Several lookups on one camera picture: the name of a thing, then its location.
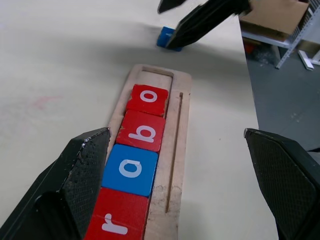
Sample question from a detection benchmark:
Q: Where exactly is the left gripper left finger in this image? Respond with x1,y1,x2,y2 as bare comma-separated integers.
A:
0,126,112,240

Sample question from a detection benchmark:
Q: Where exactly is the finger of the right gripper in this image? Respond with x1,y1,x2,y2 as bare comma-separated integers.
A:
157,0,188,15
166,0,253,49

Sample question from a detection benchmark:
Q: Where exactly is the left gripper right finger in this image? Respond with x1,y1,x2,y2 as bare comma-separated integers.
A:
242,128,320,240

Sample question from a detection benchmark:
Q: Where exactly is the blue letter tile t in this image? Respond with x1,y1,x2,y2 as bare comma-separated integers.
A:
156,26,184,53

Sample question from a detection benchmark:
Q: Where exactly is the red letter tile o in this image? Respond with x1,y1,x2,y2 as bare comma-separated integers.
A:
125,84,169,118

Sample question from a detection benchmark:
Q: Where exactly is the red letter tile b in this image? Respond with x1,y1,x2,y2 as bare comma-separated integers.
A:
116,109,167,153

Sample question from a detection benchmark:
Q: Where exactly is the red letter tile r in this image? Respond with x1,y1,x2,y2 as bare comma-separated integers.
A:
83,187,150,240

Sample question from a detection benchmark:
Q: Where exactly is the blue letter 'a' tile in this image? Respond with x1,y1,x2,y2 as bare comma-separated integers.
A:
101,143,159,197

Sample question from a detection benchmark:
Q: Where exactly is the wooden letter tray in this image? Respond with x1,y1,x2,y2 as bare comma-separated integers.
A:
108,64,193,240

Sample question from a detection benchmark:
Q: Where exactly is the brown cardboard box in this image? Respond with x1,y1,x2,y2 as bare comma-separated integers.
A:
238,0,310,42

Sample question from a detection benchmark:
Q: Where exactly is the white metal shelf rack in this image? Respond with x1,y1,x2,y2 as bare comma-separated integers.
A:
241,0,320,70

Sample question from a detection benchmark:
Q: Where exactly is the white floor bracket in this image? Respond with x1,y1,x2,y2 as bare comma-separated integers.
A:
298,49,317,72

